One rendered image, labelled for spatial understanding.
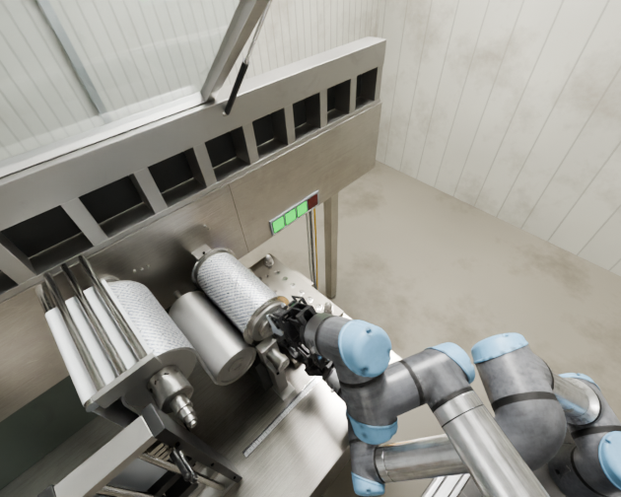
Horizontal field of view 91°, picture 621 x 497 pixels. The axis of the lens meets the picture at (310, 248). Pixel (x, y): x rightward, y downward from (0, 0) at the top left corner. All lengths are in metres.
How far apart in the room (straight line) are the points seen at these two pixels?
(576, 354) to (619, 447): 1.53
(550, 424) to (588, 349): 1.97
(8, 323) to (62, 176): 0.35
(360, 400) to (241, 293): 0.41
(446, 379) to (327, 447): 0.57
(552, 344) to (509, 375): 1.84
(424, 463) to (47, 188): 0.94
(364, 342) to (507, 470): 0.24
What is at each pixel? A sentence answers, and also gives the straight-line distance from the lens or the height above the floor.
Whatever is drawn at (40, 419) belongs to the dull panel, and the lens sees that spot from 1.20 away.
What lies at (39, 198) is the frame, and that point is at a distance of 0.79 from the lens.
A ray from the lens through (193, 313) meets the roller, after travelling 0.90.
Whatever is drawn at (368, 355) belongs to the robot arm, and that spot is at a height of 1.52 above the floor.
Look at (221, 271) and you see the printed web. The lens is 0.86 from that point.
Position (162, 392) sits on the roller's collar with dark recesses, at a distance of 0.68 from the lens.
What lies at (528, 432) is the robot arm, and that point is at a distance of 0.75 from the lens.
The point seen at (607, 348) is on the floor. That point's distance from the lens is 2.78.
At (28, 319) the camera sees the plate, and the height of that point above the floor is 1.37.
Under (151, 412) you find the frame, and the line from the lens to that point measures 0.58.
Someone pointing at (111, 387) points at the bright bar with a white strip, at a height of 1.46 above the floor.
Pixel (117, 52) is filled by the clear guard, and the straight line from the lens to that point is 0.57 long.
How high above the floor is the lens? 1.94
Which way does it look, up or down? 47 degrees down
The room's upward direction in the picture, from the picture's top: 4 degrees counter-clockwise
